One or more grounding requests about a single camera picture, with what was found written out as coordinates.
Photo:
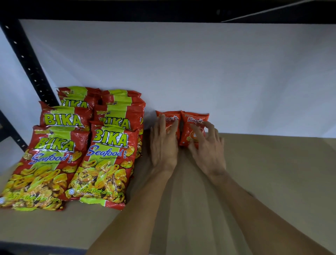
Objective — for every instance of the person's right hand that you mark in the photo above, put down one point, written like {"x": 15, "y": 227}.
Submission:
{"x": 210, "y": 157}

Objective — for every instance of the person's left hand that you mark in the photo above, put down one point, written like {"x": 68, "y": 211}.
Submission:
{"x": 163, "y": 153}

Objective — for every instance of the person's right little finger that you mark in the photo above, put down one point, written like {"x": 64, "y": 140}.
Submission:
{"x": 222, "y": 143}

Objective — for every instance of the person's right thumb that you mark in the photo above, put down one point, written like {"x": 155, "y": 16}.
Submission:
{"x": 192, "y": 148}

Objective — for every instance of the person's right middle finger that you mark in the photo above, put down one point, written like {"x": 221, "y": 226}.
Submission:
{"x": 209, "y": 131}

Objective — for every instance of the person's left little finger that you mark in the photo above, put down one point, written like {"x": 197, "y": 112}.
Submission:
{"x": 152, "y": 136}

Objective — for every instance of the person's left thumb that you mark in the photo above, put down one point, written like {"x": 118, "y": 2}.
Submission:
{"x": 174, "y": 131}

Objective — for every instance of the person's left middle finger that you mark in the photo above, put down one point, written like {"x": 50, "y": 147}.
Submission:
{"x": 162, "y": 128}

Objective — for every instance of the small orange snack packet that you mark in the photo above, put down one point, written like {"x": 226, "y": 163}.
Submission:
{"x": 170, "y": 119}
{"x": 189, "y": 131}

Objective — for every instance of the person's right forearm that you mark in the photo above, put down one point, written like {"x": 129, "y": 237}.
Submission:
{"x": 254, "y": 218}

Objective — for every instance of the person's left forearm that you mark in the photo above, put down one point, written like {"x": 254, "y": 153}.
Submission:
{"x": 133, "y": 215}

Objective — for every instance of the pile of red-green cracker bags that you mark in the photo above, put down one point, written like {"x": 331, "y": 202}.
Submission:
{"x": 78, "y": 147}

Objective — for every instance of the black shelf beam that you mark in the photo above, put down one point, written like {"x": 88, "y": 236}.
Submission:
{"x": 131, "y": 10}

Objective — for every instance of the black diagonal shelf brace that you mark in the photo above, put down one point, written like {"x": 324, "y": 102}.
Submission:
{"x": 11, "y": 130}

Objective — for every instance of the black perforated shelf post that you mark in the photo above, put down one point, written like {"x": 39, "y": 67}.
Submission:
{"x": 28, "y": 63}

